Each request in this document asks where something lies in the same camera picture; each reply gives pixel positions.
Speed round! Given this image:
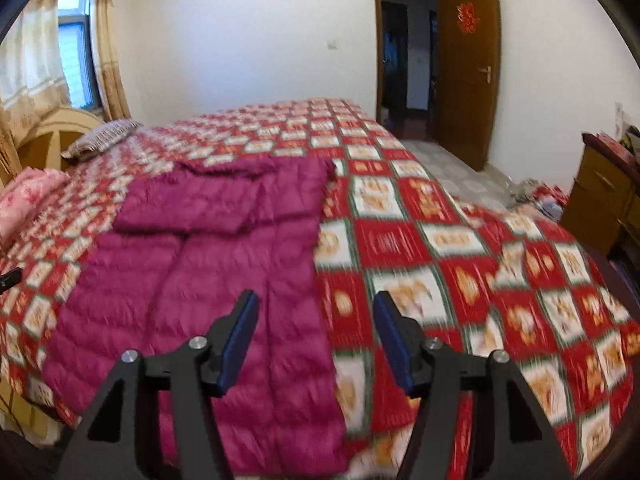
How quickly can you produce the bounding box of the dark wooden door frame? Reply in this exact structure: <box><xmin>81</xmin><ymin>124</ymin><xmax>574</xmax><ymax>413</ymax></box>
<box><xmin>371</xmin><ymin>0</ymin><xmax>446</xmax><ymax>126</ymax></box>

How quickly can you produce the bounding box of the right beige curtain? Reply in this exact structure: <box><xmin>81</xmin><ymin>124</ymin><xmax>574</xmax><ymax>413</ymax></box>
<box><xmin>89</xmin><ymin>0</ymin><xmax>131</xmax><ymax>120</ymax></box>

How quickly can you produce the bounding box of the left beige curtain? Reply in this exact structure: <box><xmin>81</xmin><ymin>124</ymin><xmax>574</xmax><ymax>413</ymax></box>
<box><xmin>1</xmin><ymin>0</ymin><xmax>70</xmax><ymax>144</ymax></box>

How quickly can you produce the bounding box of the window with dark frame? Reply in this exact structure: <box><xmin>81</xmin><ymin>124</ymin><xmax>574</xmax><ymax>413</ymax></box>
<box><xmin>58</xmin><ymin>0</ymin><xmax>101</xmax><ymax>112</ymax></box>

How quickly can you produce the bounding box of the striped grey pillow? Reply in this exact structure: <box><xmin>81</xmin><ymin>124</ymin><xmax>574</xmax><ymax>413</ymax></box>
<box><xmin>61</xmin><ymin>118</ymin><xmax>142</xmax><ymax>162</ymax></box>

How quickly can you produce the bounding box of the grey clothes pile on dresser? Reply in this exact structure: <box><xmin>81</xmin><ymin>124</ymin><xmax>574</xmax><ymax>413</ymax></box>
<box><xmin>620</xmin><ymin>126</ymin><xmax>640</xmax><ymax>158</ymax></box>

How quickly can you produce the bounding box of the clothes pile on floor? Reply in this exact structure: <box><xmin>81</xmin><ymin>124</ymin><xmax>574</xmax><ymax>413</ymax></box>
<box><xmin>506</xmin><ymin>179</ymin><xmax>568</xmax><ymax>222</ymax></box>

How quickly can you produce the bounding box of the beige curtain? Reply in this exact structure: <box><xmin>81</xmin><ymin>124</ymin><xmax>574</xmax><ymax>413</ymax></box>
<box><xmin>89</xmin><ymin>0</ymin><xmax>131</xmax><ymax>120</ymax></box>
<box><xmin>1</xmin><ymin>0</ymin><xmax>70</xmax><ymax>144</ymax></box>

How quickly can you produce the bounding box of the beige wooden headboard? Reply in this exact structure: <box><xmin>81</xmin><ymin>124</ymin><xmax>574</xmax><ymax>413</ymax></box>
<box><xmin>1</xmin><ymin>106</ymin><xmax>104</xmax><ymax>186</ymax></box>

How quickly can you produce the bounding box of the pink floral folded blanket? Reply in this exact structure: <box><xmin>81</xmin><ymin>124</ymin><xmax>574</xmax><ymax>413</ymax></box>
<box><xmin>1</xmin><ymin>167</ymin><xmax>70</xmax><ymax>252</ymax></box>

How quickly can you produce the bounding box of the red door decoration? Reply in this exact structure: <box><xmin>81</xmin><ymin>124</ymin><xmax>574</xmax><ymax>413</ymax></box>
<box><xmin>457</xmin><ymin>2</ymin><xmax>480</xmax><ymax>35</ymax></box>

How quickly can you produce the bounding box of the red patterned bedspread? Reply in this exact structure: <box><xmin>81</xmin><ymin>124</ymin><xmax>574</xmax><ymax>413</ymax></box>
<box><xmin>1</xmin><ymin>99</ymin><xmax>639</xmax><ymax>479</ymax></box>

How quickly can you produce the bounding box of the brown wooden dresser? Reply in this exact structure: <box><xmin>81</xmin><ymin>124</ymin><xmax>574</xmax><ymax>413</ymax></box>
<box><xmin>560</xmin><ymin>132</ymin><xmax>639</xmax><ymax>264</ymax></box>

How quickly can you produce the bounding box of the metal door handle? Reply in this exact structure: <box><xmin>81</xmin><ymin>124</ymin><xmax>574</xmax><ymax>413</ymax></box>
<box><xmin>477</xmin><ymin>65</ymin><xmax>492</xmax><ymax>84</ymax></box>

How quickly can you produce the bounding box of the magenta puffer jacket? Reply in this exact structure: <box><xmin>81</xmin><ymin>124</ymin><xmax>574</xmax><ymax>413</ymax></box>
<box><xmin>42</xmin><ymin>157</ymin><xmax>346</xmax><ymax>478</ymax></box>

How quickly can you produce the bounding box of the brown wooden door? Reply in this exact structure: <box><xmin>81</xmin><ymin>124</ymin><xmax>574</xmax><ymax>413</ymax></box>
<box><xmin>436</xmin><ymin>0</ymin><xmax>501</xmax><ymax>171</ymax></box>

